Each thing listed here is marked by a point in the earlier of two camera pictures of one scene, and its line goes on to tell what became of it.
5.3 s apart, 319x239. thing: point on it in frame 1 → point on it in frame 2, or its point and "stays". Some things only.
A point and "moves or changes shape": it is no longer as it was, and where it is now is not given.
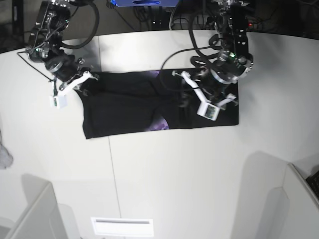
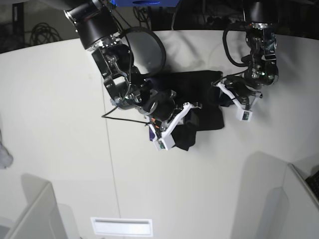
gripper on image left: (64, 67) → (161, 105)
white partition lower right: (304, 205) stays
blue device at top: (145, 3) stays
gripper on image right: (216, 89) → (241, 89)
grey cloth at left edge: (6, 158) stays
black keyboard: (313, 181) stays
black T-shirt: (121, 102) moves or changes shape
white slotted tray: (122, 226) stays
